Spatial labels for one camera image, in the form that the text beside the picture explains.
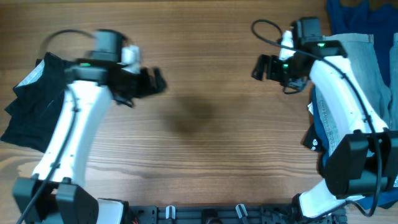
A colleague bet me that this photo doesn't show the blue garment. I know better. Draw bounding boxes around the blue garment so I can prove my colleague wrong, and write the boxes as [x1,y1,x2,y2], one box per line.
[326,0,397,86]

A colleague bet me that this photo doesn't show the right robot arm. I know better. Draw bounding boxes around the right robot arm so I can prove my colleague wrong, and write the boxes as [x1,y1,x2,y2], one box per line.
[252,17,397,223]

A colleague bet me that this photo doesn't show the light blue jeans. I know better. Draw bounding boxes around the light blue jeans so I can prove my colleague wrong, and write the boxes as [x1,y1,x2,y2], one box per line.
[312,33,397,154]

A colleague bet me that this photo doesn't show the black camera cable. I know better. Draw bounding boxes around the black camera cable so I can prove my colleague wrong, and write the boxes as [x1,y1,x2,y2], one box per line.
[15,29,97,224]
[250,19,383,218]

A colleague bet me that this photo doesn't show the left black camera cable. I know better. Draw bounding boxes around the left black camera cable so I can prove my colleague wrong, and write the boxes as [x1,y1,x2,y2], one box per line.
[15,29,97,224]

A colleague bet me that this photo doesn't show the right black camera cable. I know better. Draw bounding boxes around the right black camera cable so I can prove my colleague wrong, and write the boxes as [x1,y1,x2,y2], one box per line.
[250,19,383,218]

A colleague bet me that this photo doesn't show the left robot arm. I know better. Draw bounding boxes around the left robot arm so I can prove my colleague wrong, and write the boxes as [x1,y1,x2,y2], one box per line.
[12,29,167,223]

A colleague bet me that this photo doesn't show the black garment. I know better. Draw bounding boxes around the black garment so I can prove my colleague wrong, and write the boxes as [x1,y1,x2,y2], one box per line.
[1,52,73,152]

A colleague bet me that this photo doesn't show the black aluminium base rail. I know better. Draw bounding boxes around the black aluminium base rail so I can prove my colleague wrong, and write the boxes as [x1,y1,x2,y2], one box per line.
[130,203,348,224]

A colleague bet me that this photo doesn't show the black tag with logo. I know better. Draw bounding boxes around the black tag with logo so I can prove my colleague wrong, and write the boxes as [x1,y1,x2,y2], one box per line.
[302,124,322,152]

